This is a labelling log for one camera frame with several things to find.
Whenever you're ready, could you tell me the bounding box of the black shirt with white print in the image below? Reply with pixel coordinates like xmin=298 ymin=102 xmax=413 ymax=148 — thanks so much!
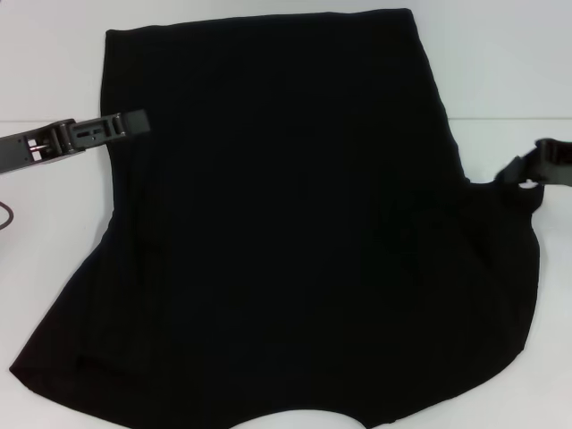
xmin=8 ymin=6 xmax=547 ymax=429

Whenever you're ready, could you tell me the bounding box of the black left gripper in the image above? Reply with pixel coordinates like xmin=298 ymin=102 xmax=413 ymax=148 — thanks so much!
xmin=0 ymin=108 xmax=151 ymax=176

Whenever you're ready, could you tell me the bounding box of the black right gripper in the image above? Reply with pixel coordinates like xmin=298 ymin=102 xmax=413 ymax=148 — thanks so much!
xmin=497 ymin=137 xmax=572 ymax=188

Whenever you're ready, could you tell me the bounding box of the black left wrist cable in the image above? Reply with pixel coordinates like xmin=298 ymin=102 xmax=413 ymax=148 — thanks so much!
xmin=0 ymin=200 xmax=17 ymax=232

